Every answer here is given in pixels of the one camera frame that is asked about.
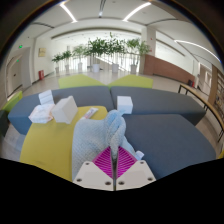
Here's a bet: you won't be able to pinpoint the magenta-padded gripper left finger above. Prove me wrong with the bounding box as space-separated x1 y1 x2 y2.
72 146 116 192

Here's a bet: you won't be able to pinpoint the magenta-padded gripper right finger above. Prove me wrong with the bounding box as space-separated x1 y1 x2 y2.
115 146 157 192

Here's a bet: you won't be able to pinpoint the light blue towel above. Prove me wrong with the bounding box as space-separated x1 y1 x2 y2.
71 109 145 183

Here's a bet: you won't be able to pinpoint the wide grey upholstered seat block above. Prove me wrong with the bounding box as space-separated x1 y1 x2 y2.
121 113 217 181

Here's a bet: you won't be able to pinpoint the yellow upholstered seat block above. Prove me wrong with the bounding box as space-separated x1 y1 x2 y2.
19 105 110 183

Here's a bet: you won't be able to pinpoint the small white tube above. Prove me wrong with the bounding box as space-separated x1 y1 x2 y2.
79 106 100 121

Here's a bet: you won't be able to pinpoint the small white cube box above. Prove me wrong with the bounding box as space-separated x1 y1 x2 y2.
116 95 134 115

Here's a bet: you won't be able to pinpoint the white tissue box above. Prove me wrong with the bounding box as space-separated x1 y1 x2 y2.
50 95 79 125

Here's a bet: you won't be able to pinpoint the long grey upholstered seat block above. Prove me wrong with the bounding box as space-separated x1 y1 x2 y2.
110 86 207 127

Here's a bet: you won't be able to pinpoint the blue upholstered seat block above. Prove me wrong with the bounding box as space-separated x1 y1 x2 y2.
7 85 115 136

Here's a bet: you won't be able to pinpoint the plastic-wrapped white wipes pack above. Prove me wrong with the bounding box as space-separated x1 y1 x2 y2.
27 102 56 125

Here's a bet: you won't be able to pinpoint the stack of white tissue packs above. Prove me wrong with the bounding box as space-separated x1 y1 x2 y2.
37 89 55 106

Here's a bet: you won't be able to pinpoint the green upholstered seat block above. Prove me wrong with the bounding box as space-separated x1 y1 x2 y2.
107 73 155 90
57 73 108 90

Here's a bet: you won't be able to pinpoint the black-framed wooden table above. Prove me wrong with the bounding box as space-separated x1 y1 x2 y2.
177 82 224 143

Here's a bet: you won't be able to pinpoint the brown wooden counter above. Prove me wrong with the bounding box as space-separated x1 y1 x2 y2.
143 53 196 85

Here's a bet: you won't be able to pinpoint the long green upholstered bench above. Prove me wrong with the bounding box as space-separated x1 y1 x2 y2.
1 90 24 113

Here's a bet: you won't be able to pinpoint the row of potted plants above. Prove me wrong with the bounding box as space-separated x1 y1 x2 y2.
51 32 152 75

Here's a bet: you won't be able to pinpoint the ceiling light strips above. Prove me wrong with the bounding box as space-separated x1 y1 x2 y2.
59 0 153 24

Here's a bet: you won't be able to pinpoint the yellow framed wall picture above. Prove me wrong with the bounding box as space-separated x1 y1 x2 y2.
37 47 47 58

